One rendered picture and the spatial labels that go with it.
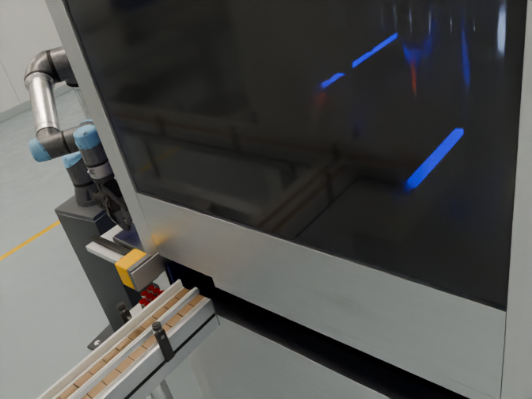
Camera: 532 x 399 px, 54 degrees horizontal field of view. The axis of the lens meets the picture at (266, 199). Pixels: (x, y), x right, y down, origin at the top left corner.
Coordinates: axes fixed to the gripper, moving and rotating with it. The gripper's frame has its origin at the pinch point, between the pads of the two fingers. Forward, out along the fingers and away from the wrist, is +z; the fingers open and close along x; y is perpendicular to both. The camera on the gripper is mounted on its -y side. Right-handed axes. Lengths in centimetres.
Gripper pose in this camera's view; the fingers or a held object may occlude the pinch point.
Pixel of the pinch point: (128, 227)
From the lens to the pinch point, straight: 174.9
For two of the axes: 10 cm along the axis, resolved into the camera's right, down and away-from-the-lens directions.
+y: -7.6, -2.0, 6.2
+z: 2.0, 8.3, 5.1
